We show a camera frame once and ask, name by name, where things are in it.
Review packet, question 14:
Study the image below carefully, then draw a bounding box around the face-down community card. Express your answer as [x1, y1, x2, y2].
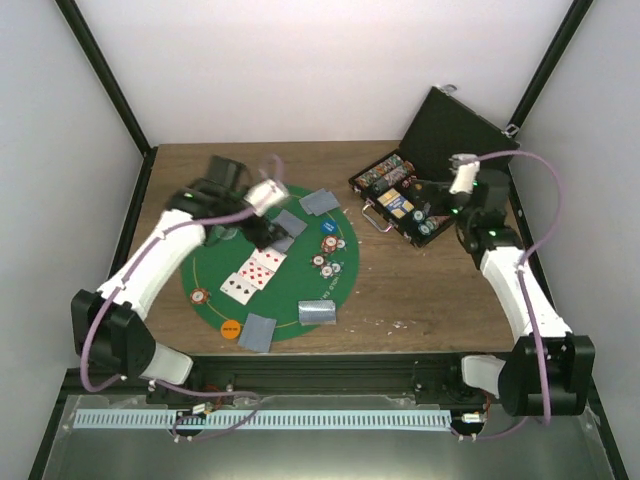
[274, 209, 307, 238]
[271, 236, 295, 253]

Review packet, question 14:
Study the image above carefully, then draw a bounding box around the black poker chip case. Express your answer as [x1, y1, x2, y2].
[348, 85, 519, 247]

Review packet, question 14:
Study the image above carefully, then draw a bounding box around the face-up red diamonds card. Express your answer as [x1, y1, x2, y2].
[252, 247, 287, 272]

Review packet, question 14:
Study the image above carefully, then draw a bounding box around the face-up red nine card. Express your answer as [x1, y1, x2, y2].
[237, 257, 274, 290]

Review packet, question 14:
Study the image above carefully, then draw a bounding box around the hole card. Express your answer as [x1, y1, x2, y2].
[299, 188, 327, 215]
[310, 191, 340, 216]
[255, 317, 277, 353]

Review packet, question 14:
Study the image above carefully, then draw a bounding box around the face-up spades card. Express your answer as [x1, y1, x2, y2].
[220, 272, 257, 306]

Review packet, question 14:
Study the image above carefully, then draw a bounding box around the blue small blind button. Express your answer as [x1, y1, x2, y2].
[321, 219, 338, 235]

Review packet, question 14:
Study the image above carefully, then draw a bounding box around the red five chip stack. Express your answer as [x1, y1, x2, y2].
[321, 235, 339, 254]

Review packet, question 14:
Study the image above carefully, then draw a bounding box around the black orange hundred chip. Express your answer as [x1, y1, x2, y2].
[320, 265, 334, 278]

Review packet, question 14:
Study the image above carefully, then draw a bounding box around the brown red chip stack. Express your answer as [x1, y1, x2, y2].
[189, 288, 209, 305]

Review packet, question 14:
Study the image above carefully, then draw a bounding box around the grey card deck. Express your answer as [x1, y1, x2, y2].
[298, 300, 337, 326]

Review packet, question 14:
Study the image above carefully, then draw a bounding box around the orange big blind button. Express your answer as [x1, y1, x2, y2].
[220, 319, 242, 340]

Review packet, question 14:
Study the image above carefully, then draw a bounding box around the single face-down playing card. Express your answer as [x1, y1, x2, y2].
[238, 313, 267, 353]

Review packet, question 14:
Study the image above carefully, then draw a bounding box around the clear acrylic dealer button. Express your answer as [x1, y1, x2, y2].
[214, 226, 238, 241]

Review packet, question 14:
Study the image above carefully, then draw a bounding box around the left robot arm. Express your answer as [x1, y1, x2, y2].
[71, 154, 289, 404]

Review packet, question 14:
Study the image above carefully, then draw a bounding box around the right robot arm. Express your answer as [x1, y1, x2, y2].
[409, 170, 595, 419]

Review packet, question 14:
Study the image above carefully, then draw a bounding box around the blue Texas Hold'em card box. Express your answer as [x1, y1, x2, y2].
[377, 188, 414, 219]

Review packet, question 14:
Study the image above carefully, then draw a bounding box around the round green poker mat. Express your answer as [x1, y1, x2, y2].
[181, 185, 359, 342]

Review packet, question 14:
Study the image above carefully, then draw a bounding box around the light blue slotted strip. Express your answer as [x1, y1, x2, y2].
[72, 409, 452, 431]

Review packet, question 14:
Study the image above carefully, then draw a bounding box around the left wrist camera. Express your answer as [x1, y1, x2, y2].
[244, 179, 289, 217]

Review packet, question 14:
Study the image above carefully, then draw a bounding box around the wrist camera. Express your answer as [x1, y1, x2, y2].
[449, 153, 480, 195]
[244, 179, 289, 217]

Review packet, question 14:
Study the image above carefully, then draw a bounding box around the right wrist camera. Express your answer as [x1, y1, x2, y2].
[449, 153, 480, 195]

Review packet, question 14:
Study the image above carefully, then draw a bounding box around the chrome case handle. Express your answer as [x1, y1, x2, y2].
[361, 200, 396, 234]

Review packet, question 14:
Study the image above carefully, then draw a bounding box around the black aluminium frame rail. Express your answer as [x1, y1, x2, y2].
[64, 352, 594, 401]

